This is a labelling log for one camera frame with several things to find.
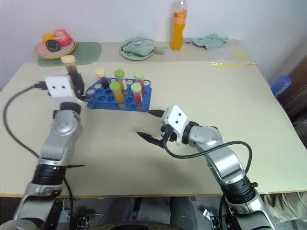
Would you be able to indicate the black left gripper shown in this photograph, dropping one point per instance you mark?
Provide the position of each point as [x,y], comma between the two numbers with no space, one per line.
[78,97]

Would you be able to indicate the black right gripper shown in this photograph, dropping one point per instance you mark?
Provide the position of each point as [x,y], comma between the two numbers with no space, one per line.
[168,134]

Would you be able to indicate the cream-capped dark red test tube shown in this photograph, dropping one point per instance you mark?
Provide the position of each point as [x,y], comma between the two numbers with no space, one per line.
[99,72]
[68,60]

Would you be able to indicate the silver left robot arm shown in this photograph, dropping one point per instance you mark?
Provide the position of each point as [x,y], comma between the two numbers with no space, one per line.
[62,124]

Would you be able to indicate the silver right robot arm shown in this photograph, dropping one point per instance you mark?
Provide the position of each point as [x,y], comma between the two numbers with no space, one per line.
[225,158]

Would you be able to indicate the blue test tube rack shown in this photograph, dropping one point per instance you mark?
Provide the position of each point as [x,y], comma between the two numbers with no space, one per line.
[100,101]

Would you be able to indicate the green-capped orange liquid test tube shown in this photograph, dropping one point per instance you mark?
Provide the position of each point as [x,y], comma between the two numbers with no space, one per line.
[114,86]

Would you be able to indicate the green-capped yellow liquid test tube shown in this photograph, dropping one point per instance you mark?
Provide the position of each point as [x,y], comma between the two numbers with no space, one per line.
[119,73]

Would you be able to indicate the green-capped red liquid test tube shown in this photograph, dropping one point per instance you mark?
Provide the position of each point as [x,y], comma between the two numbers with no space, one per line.
[136,88]
[138,74]

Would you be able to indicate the green placemat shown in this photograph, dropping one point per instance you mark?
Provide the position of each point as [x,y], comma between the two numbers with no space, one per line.
[87,52]

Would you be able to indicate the yellow-green plate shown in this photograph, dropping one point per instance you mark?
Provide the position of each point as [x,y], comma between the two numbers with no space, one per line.
[57,57]

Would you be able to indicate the dark green toy ball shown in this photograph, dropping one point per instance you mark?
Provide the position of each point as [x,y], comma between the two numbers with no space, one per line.
[53,45]

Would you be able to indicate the pale green plate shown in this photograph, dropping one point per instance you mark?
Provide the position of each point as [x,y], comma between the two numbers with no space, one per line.
[127,56]

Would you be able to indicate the pink red toy fruit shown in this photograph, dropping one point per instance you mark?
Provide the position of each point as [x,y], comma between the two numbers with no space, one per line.
[62,37]

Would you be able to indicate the pink plate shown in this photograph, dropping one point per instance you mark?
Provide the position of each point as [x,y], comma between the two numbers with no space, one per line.
[40,49]

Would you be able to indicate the orange toy fruit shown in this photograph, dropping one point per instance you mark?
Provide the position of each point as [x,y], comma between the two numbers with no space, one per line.
[47,37]

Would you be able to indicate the green folded packet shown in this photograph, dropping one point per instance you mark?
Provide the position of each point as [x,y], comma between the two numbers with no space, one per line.
[140,46]

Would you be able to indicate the black zip tie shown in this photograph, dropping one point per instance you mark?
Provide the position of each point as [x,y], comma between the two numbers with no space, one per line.
[76,166]

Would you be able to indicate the light blue spoon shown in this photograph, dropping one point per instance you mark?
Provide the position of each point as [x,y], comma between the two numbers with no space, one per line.
[161,49]

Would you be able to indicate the dark grey rounded shape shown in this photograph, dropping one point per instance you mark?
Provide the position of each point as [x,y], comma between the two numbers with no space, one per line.
[182,212]
[120,210]

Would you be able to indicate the orange soda plastic bottle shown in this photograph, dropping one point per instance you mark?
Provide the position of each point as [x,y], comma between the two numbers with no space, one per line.
[178,33]

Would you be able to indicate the clear plastic bag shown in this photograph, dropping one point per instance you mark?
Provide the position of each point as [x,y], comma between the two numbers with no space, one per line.
[225,61]

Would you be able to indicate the crumpled green cloth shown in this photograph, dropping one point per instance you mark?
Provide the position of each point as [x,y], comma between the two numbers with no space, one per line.
[208,41]

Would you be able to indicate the blue plastic stool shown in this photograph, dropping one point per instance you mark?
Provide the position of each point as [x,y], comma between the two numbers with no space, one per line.
[280,85]

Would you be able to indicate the dark wooden furniture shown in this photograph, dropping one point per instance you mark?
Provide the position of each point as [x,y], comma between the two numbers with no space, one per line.
[297,93]

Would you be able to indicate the white crumpled cloth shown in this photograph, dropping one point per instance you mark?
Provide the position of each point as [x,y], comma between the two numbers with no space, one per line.
[287,203]

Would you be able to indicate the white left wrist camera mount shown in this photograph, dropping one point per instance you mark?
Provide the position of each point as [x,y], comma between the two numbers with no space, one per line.
[60,86]

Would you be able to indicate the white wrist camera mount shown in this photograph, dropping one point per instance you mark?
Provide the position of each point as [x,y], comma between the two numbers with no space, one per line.
[60,86]
[176,118]

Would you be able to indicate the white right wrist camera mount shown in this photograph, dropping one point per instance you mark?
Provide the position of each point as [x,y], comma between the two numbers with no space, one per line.
[176,118]

